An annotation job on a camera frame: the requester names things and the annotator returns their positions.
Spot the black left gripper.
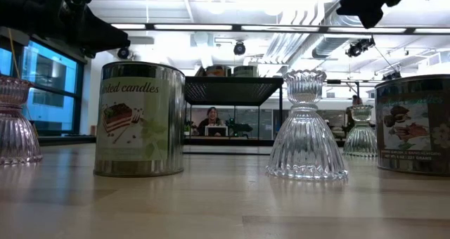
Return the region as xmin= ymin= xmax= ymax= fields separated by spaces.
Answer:
xmin=13 ymin=0 xmax=131 ymax=59

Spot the candle tin with cake label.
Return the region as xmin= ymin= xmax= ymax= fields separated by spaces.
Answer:
xmin=93 ymin=60 xmax=186 ymax=179

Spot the candle tin with floral label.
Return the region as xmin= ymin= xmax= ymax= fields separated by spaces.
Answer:
xmin=374 ymin=74 xmax=450 ymax=177

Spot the green-tinted glass candlestick holder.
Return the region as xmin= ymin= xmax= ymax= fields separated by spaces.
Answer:
xmin=342 ymin=104 xmax=378 ymax=158

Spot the clear glass candlestick holder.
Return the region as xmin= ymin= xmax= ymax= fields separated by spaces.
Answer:
xmin=265 ymin=69 xmax=349 ymax=182

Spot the black ceiling spotlight cluster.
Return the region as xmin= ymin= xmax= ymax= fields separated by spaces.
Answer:
xmin=345 ymin=36 xmax=376 ymax=58

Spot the person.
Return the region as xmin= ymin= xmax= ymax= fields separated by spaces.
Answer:
xmin=197 ymin=106 xmax=226 ymax=137
xmin=345 ymin=94 xmax=364 ymax=127

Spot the pink glass candlestick holder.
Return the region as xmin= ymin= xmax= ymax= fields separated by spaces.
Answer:
xmin=0 ymin=75 xmax=44 ymax=166

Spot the black perforated metal rack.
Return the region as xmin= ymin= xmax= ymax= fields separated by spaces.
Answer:
xmin=184 ymin=76 xmax=284 ymax=155

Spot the white laptop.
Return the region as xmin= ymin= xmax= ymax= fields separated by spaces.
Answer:
xmin=205 ymin=125 xmax=229 ymax=138

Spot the black aluminium table frame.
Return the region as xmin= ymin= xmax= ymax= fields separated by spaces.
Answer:
xmin=38 ymin=135 xmax=345 ymax=148

